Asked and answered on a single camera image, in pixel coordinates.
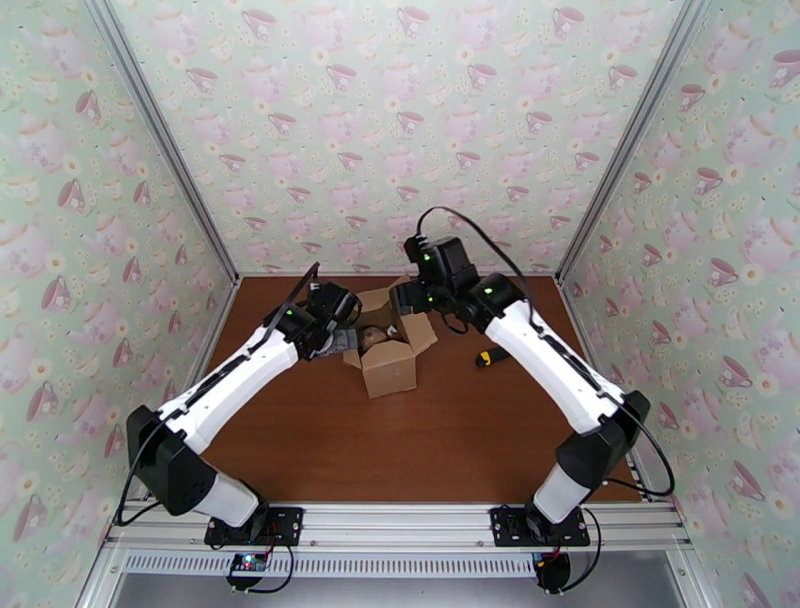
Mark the brown cardboard express box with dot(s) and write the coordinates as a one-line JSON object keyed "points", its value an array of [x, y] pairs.
{"points": [[390, 375]]}

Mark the yellow black utility knife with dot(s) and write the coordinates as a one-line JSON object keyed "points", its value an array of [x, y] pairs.
{"points": [[489, 359]]}

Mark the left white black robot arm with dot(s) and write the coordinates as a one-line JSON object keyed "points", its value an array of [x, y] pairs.
{"points": [[237, 381]]}

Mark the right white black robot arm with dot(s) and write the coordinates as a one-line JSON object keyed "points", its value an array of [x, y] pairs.
{"points": [[550, 369]]}

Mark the brown round item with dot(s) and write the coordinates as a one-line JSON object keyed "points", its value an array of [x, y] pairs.
{"points": [[373, 337]]}

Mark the small white item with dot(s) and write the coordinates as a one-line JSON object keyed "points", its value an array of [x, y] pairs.
{"points": [[392, 331]]}

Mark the circuit board with green light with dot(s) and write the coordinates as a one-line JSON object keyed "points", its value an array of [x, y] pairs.
{"points": [[247, 564]]}

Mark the black round adapter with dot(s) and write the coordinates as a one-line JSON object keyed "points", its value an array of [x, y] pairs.
{"points": [[553, 572]]}

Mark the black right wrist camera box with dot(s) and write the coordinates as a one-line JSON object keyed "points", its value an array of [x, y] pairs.
{"points": [[415, 249]]}

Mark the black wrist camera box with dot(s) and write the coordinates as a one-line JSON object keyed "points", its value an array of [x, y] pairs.
{"points": [[337, 301], [415, 249]]}

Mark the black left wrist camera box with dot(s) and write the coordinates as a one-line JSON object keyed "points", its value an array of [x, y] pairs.
{"points": [[337, 301]]}

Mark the aluminium table back rail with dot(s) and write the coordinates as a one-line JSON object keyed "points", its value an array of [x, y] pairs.
{"points": [[362, 274]]}

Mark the aluminium table side rail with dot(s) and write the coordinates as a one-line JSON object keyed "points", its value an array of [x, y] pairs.
{"points": [[225, 309], [572, 309]]}

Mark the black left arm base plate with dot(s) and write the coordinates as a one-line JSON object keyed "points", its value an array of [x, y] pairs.
{"points": [[287, 525]]}

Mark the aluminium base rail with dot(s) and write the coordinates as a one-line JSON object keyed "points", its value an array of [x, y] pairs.
{"points": [[400, 525]]}

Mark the aluminium corner post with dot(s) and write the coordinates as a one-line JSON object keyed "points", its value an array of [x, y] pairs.
{"points": [[634, 134], [162, 134]]}

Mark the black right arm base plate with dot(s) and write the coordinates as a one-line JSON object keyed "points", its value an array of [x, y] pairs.
{"points": [[506, 525]]}

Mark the aluminium frame leg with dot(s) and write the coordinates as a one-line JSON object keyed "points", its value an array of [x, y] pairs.
{"points": [[100, 581], [690, 581]]}

